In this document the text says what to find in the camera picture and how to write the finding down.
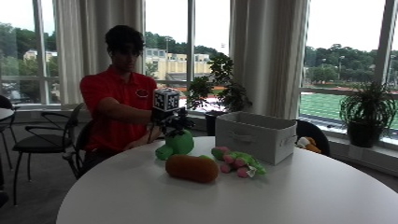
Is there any the person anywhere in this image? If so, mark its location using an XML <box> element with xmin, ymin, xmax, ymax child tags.
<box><xmin>79</xmin><ymin>24</ymin><xmax>167</xmax><ymax>175</ymax></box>

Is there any green round plush toy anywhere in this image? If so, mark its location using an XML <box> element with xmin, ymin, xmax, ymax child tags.
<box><xmin>155</xmin><ymin>129</ymin><xmax>196</xmax><ymax>161</ymax></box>

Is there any white curtain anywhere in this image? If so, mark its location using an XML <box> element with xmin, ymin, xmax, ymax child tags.
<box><xmin>52</xmin><ymin>0</ymin><xmax>147</xmax><ymax>105</ymax></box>
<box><xmin>229</xmin><ymin>0</ymin><xmax>312</xmax><ymax>120</ymax></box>

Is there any brown oval plush toy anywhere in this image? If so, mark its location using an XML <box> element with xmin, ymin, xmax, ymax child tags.
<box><xmin>164</xmin><ymin>154</ymin><xmax>220</xmax><ymax>184</ymax></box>

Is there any grey fabric storage box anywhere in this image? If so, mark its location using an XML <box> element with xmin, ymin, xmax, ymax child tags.
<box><xmin>214</xmin><ymin>111</ymin><xmax>298</xmax><ymax>166</ymax></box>

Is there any bushy potted plant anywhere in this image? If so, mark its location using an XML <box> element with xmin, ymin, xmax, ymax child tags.
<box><xmin>338</xmin><ymin>81</ymin><xmax>398</xmax><ymax>148</ymax></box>

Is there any black chair with armrests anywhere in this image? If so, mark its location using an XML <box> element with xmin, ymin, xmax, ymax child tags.
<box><xmin>11</xmin><ymin>102</ymin><xmax>85</xmax><ymax>206</ymax></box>

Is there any white and orange plush toy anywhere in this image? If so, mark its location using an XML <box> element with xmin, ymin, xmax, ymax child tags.
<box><xmin>294</xmin><ymin>136</ymin><xmax>322</xmax><ymax>154</ymax></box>

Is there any black round-backed chair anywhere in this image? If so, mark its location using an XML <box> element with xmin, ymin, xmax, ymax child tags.
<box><xmin>294</xmin><ymin>119</ymin><xmax>332</xmax><ymax>158</ymax></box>

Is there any white marker cube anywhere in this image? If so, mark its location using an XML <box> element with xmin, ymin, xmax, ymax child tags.
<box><xmin>152</xmin><ymin>88</ymin><xmax>181</xmax><ymax>113</ymax></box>

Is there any tall leafy potted plant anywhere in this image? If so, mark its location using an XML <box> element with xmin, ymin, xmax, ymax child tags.
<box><xmin>185</xmin><ymin>51</ymin><xmax>254</xmax><ymax>136</ymax></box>

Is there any green and pink plush toy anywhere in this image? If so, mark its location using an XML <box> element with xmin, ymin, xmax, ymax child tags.
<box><xmin>210</xmin><ymin>146</ymin><xmax>268</xmax><ymax>179</ymax></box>

